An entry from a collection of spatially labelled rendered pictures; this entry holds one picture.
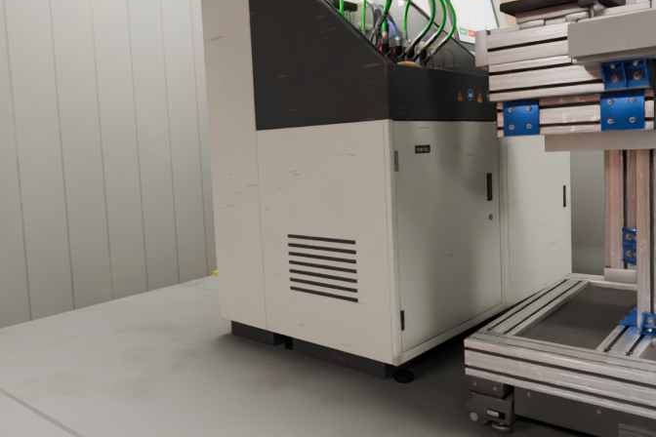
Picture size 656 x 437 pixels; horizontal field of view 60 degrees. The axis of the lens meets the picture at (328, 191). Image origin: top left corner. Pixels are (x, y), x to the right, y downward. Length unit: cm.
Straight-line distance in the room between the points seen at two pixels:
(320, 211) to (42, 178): 151
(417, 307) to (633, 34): 97
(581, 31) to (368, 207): 76
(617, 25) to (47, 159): 240
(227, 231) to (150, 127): 115
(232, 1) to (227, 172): 62
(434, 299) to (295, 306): 47
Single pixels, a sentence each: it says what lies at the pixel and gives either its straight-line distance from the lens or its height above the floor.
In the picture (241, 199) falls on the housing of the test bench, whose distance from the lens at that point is 212.
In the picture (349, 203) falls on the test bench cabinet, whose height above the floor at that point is 55.
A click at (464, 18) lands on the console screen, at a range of 265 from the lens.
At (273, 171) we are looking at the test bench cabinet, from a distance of 197.
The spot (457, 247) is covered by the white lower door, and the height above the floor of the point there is 37.
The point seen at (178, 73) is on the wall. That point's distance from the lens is 334.
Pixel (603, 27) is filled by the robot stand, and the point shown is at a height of 93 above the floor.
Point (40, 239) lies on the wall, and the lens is 293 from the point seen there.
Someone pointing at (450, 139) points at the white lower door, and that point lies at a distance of 191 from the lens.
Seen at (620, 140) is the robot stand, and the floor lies 70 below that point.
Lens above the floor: 71
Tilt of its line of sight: 4 degrees down
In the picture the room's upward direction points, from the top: 3 degrees counter-clockwise
